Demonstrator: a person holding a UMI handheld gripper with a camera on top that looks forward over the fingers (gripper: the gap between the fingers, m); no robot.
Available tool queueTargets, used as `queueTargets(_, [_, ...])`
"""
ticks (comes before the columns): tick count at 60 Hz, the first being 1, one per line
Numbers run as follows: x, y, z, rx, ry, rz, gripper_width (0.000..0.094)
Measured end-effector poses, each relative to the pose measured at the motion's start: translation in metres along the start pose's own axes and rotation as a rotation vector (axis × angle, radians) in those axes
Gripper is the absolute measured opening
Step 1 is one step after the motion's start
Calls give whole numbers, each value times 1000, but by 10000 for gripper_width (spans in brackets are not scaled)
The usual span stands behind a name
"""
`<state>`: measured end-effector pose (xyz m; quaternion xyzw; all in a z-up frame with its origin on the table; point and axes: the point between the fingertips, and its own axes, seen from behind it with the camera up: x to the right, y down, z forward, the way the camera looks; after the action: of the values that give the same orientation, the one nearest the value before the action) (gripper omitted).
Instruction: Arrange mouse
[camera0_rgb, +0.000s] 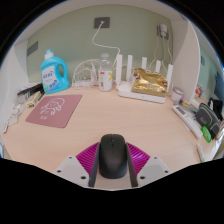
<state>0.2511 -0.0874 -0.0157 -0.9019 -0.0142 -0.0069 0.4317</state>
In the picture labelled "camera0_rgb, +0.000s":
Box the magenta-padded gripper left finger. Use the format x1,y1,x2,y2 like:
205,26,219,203
54,142,101,188

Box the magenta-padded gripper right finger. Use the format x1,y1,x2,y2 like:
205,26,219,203
124,142,173,188

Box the black computer mouse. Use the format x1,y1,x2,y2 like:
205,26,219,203
98,133,129,180

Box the pink printed mouse pad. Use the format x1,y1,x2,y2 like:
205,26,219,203
25,94,84,129

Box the white remote control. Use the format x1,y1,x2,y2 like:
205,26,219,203
171,104,204,140

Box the white router with antennas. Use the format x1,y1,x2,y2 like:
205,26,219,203
114,54,174,104

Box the small green packet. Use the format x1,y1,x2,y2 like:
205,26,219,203
200,125,213,144

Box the small pink jar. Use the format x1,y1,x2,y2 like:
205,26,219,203
170,86,185,104

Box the gold foil bag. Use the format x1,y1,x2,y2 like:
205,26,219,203
131,68,169,98

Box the small beige box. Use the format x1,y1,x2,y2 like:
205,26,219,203
25,90,43,109

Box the grey zip pouch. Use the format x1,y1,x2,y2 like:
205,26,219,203
194,102,222,140

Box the clear bottle with white label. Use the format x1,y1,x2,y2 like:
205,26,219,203
97,52,114,93

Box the clear plastic bags of items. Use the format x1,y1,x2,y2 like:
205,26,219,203
2,103,27,135

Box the stack of books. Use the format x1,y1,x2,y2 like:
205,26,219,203
16,83,44,101

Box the blue detergent bottle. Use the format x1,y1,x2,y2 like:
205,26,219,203
39,48,71,95

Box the black cloth bundle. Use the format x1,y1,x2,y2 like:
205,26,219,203
208,97,224,121

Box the white power strip with cables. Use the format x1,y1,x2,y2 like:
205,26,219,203
71,58,100,89

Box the white wall shelf unit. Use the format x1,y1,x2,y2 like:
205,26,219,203
171,18,203,105

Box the white wall socket cable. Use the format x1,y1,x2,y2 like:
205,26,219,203
91,23,122,59

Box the grey blank wall plate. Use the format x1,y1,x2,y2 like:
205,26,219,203
26,40,39,58

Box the white wall charger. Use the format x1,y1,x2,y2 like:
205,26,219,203
157,23,170,41

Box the dark grey wall socket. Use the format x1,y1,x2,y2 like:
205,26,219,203
93,16,111,30

